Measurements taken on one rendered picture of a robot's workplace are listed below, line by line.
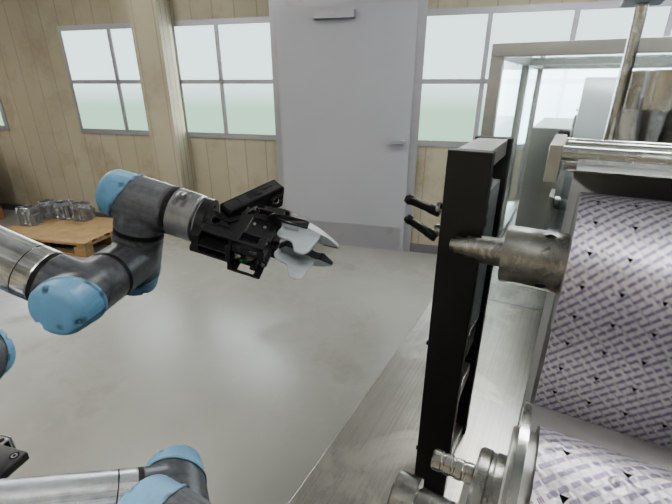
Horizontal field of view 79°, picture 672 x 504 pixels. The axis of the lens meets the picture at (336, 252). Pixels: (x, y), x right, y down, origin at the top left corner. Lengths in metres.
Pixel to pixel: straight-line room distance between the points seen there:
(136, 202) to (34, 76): 5.20
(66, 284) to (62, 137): 5.15
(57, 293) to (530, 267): 0.54
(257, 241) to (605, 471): 0.47
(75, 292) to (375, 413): 0.58
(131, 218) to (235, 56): 3.63
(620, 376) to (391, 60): 3.44
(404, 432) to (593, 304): 0.52
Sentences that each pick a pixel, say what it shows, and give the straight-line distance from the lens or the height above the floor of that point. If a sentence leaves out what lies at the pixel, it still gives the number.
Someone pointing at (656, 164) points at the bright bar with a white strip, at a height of 1.45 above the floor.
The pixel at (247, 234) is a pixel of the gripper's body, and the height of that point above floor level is 1.31.
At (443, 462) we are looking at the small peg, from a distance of 0.32.
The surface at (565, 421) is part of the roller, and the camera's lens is 0.44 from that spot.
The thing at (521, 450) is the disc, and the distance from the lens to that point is 0.27.
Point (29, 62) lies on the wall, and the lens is 5.85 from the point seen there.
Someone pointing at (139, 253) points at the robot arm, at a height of 1.27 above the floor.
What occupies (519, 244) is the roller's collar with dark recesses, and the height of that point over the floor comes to 1.36.
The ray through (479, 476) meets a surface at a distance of 0.30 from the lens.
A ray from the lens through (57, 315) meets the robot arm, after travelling 0.61.
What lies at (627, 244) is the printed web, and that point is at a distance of 0.42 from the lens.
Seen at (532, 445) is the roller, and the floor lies 1.31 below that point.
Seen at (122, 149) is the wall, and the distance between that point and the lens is 5.17.
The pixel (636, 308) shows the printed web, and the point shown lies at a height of 1.34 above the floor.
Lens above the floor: 1.51
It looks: 22 degrees down
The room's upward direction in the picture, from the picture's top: straight up
